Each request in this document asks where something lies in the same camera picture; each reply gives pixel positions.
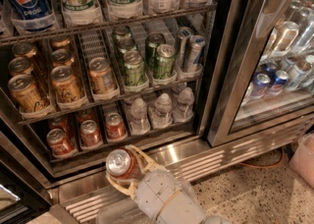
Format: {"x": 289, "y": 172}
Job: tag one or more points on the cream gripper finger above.
{"x": 142, "y": 163}
{"x": 127, "y": 187}

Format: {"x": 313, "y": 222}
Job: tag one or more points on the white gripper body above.
{"x": 157, "y": 191}

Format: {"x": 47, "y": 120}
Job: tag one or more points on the red coke can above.
{"x": 59, "y": 142}
{"x": 115, "y": 127}
{"x": 90, "y": 133}
{"x": 86, "y": 114}
{"x": 122, "y": 164}

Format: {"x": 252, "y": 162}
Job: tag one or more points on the gold can column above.
{"x": 62, "y": 57}
{"x": 61, "y": 42}
{"x": 102, "y": 78}
{"x": 66, "y": 84}

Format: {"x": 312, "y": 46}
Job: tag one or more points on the green can front right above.
{"x": 164, "y": 62}

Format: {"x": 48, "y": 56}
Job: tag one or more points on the green can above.
{"x": 164, "y": 62}
{"x": 125, "y": 45}
{"x": 152, "y": 42}
{"x": 134, "y": 68}
{"x": 121, "y": 33}

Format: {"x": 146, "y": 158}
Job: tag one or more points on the green can front left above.
{"x": 134, "y": 68}

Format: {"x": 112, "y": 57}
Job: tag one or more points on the green can middle left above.
{"x": 125, "y": 45}

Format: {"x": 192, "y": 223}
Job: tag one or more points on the green can back right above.
{"x": 152, "y": 42}

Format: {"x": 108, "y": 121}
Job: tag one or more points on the slim silver blue can front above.
{"x": 193, "y": 53}

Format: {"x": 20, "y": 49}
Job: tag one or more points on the slim silver blue can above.
{"x": 182, "y": 37}
{"x": 193, "y": 53}

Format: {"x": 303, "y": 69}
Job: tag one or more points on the green can back left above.
{"x": 121, "y": 33}

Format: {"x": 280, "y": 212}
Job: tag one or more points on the gold can front left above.
{"x": 27, "y": 92}

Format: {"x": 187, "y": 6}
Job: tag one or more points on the gold can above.
{"x": 27, "y": 92}
{"x": 27, "y": 49}
{"x": 19, "y": 66}

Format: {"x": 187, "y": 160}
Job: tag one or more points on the slim silver blue can back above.
{"x": 182, "y": 37}

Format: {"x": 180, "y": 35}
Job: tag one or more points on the blue pepsi can left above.
{"x": 260, "y": 84}

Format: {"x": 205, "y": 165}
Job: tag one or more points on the blue pepsi can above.
{"x": 280, "y": 79}
{"x": 270, "y": 69}
{"x": 260, "y": 84}

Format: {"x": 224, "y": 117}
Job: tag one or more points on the glass fridge door right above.
{"x": 279, "y": 31}

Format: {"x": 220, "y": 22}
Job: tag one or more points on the blue pepsi can back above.
{"x": 270, "y": 69}

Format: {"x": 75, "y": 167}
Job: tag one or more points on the gold can middle left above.
{"x": 19, "y": 66}

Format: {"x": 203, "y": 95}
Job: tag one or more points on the blue pepsi can right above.
{"x": 280, "y": 79}

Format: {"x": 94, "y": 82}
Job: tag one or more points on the gold can back left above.
{"x": 27, "y": 49}

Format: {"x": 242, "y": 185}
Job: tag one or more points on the clear plastic bin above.
{"x": 126, "y": 211}

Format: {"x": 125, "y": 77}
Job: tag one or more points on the water bottle left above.
{"x": 139, "y": 121}

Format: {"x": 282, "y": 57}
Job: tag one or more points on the water bottle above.
{"x": 139, "y": 121}
{"x": 161, "y": 112}
{"x": 183, "y": 109}

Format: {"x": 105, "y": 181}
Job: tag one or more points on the water bottle middle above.
{"x": 161, "y": 112}

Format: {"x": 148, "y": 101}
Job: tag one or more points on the water bottle right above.
{"x": 183, "y": 109}

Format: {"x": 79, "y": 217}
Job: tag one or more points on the pink plastic container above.
{"x": 302, "y": 161}

